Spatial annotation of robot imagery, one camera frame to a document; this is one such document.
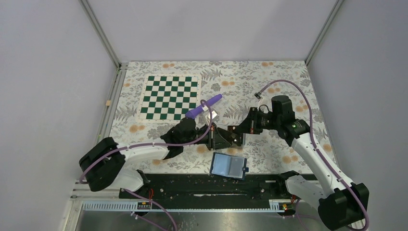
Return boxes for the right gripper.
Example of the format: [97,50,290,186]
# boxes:
[235,107,281,134]

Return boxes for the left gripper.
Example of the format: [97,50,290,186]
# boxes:
[182,123,231,151]

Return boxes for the clear plastic card box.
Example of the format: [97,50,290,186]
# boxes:
[218,126,245,148]

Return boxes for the blue leather card holder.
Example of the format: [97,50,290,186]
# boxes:
[209,152,249,180]

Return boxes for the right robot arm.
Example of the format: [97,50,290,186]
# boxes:
[228,95,369,231]

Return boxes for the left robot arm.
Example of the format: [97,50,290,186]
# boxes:
[79,117,242,198]

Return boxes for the purple cylindrical tube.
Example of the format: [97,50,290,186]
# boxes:
[185,94,223,119]

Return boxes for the green white chessboard mat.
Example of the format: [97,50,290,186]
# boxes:
[135,76,202,123]

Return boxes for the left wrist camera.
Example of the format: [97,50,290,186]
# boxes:
[204,109,218,124]

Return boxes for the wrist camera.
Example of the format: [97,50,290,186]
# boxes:
[204,109,218,124]
[254,92,262,100]

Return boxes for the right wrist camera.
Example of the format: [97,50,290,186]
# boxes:
[254,92,262,100]

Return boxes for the white slotted cable duct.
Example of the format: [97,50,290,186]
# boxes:
[83,201,297,213]

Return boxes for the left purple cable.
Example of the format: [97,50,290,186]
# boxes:
[79,99,213,185]

